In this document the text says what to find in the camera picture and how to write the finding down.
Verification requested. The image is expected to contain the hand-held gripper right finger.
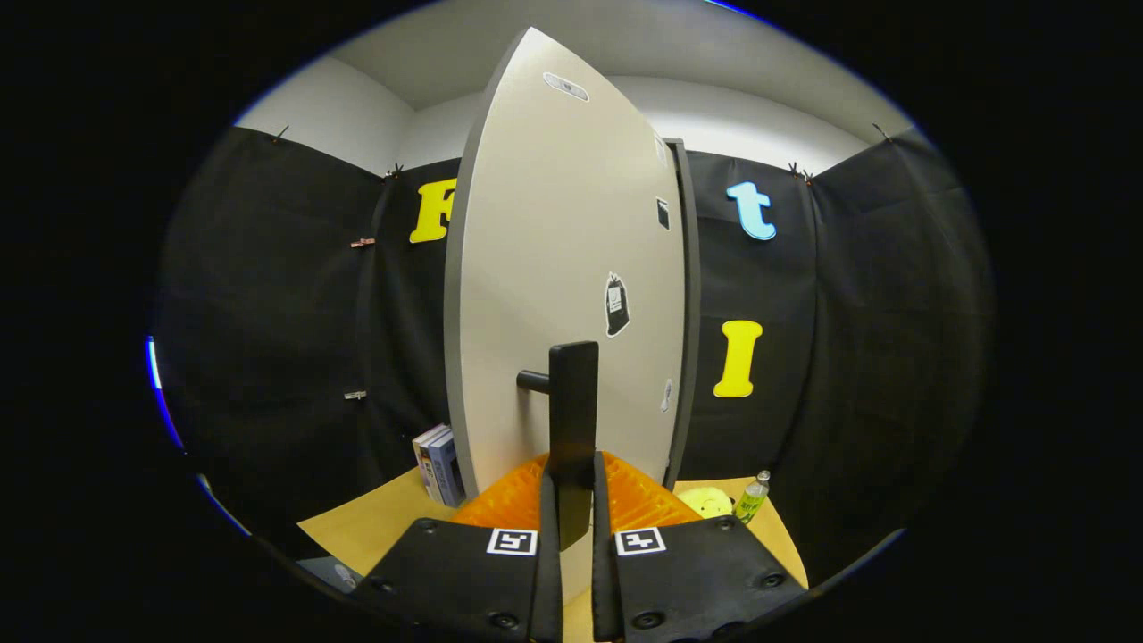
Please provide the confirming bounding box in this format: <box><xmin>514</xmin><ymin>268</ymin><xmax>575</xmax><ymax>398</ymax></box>
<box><xmin>591</xmin><ymin>451</ymin><xmax>810</xmax><ymax>643</ymax></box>

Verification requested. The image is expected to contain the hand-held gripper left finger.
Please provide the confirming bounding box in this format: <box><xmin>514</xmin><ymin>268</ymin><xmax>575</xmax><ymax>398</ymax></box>
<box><xmin>353</xmin><ymin>451</ymin><xmax>565</xmax><ymax>643</ymax></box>

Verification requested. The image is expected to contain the grey shoe cabinet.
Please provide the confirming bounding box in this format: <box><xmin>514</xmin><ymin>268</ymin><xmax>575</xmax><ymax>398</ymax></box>
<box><xmin>663</xmin><ymin>137</ymin><xmax>704</xmax><ymax>490</ymax></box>

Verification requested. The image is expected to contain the beige shoe cabinet door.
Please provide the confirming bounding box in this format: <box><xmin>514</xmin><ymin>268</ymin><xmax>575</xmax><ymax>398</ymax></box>
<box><xmin>444</xmin><ymin>27</ymin><xmax>690</xmax><ymax>555</ymax></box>

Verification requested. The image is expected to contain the green label bottle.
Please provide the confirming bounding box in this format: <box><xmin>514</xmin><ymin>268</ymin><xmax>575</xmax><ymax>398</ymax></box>
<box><xmin>733</xmin><ymin>470</ymin><xmax>772</xmax><ymax>526</ymax></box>

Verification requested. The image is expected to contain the blue cover book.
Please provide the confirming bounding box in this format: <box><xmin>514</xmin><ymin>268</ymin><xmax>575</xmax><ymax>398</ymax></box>
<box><xmin>427</xmin><ymin>429</ymin><xmax>466</xmax><ymax>509</ymax></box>

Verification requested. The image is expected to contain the white cover book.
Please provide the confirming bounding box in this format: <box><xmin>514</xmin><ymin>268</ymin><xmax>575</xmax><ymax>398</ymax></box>
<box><xmin>412</xmin><ymin>423</ymin><xmax>447</xmax><ymax>506</ymax></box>

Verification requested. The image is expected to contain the black backdrop cloth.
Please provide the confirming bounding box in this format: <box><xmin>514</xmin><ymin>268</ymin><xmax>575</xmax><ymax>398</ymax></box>
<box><xmin>156</xmin><ymin>125</ymin><xmax>997</xmax><ymax>572</ymax></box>

